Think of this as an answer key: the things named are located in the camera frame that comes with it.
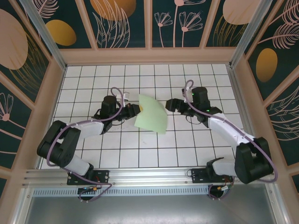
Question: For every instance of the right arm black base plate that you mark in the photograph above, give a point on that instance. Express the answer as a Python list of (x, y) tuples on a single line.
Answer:
[(198, 176)]

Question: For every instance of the yellow power connector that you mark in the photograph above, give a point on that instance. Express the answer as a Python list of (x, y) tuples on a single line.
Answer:
[(94, 188), (220, 188)]

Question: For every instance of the grey metal shelf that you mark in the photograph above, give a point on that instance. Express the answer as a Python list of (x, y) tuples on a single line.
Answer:
[(149, 210)]

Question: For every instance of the light green cloth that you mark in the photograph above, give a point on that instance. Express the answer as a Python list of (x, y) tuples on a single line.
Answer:
[(154, 116)]

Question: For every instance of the right aluminium corner post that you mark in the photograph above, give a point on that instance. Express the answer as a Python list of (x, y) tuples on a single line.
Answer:
[(247, 35)]

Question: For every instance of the long aluminium mounting rail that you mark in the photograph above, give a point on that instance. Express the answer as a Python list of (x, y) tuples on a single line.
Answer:
[(149, 176)]

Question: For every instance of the aluminium side rail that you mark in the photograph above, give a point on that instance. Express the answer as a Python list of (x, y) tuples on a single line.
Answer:
[(240, 105)]

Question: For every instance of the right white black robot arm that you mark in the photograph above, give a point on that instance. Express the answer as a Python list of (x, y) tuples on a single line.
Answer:
[(224, 130)]

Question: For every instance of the left aluminium corner post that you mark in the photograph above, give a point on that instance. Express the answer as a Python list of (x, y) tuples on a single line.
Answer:
[(46, 39)]

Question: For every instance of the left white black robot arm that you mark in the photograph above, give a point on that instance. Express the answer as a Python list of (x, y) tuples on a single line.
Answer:
[(91, 128)]

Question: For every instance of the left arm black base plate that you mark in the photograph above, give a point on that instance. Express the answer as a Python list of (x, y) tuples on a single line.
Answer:
[(102, 176)]

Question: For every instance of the aluminium corner post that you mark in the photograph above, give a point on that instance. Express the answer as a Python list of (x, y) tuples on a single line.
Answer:
[(46, 39), (247, 35)]

